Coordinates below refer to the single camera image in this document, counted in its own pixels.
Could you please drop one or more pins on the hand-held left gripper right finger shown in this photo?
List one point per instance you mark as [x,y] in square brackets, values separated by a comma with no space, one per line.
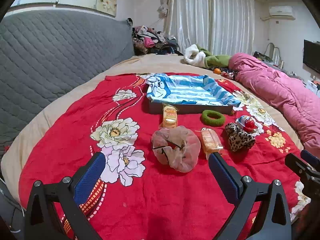
[225,177]

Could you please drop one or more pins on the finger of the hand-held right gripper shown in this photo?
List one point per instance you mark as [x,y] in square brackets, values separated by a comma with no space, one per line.
[296,165]
[311,157]

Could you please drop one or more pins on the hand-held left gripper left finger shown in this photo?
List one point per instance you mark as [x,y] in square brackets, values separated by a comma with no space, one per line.
[90,177]

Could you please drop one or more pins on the yellow rice cracker packet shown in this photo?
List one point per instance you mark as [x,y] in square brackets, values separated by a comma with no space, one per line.
[170,116]
[209,141]

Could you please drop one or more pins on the leopard print scrunchie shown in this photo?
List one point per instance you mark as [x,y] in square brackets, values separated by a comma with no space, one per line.
[237,140]

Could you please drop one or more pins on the sheer beige scrunchie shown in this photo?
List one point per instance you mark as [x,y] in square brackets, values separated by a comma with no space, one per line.
[190,142]

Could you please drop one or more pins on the red toy egg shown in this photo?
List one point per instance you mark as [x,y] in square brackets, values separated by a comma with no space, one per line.
[247,123]

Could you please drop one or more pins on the green fuzzy scrunchie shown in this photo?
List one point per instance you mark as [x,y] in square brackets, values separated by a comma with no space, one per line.
[205,118]

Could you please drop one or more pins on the red floral blanket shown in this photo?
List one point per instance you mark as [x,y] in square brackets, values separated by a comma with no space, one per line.
[150,205]

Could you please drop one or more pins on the pink quilt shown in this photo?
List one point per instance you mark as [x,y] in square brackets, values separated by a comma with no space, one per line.
[275,85]

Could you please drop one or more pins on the blue striped cartoon cloth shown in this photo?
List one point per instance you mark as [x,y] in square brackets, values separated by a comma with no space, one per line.
[180,90]

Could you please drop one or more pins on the black television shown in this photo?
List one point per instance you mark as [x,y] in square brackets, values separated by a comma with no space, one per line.
[312,55]

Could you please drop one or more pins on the red white snack bag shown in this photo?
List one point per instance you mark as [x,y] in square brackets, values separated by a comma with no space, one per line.
[227,75]

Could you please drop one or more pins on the orange fruit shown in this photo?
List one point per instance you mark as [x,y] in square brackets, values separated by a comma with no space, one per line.
[217,71]

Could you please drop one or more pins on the metal chair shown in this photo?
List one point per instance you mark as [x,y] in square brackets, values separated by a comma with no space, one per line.
[276,55]

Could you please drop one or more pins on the dark bag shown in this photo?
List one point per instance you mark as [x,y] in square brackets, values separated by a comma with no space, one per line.
[261,56]

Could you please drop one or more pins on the green and white fleece garment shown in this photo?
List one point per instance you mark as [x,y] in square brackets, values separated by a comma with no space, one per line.
[217,60]

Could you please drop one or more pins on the grey quilted headboard cover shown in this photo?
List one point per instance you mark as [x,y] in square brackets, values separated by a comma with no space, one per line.
[50,55]

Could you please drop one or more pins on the pile of clothes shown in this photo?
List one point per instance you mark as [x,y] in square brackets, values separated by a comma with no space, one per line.
[150,41]

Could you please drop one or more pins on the white air conditioner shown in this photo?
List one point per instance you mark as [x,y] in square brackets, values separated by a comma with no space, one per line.
[281,11]

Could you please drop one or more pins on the white curtain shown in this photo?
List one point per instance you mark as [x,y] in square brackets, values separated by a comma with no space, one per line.
[212,17]

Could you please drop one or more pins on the white hanging ornament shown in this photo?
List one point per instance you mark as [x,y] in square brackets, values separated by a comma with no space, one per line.
[162,11]

